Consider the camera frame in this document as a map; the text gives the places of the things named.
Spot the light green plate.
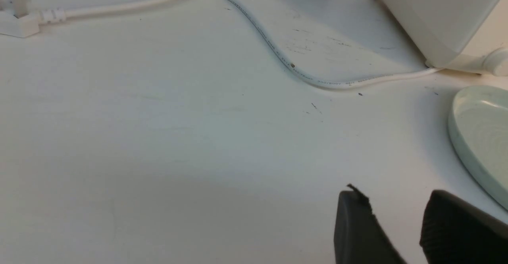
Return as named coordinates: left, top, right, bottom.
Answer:
left=448, top=85, right=508, bottom=208

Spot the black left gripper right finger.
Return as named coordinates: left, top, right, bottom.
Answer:
left=420, top=190, right=508, bottom=264

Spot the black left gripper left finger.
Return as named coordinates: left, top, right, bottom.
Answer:
left=334, top=184, right=406, bottom=264

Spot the white power plug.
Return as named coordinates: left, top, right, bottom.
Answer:
left=0, top=0, right=40, bottom=38

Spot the white toaster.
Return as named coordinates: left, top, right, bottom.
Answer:
left=382, top=0, right=508, bottom=77

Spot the white power cable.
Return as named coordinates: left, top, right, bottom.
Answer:
left=40, top=0, right=441, bottom=90

